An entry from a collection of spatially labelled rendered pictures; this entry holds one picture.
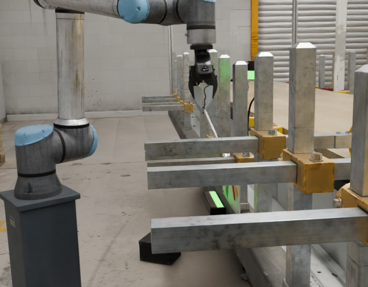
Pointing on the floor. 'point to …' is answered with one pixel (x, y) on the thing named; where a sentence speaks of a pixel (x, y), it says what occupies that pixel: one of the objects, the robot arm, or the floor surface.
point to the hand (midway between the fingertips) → (203, 110)
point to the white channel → (341, 13)
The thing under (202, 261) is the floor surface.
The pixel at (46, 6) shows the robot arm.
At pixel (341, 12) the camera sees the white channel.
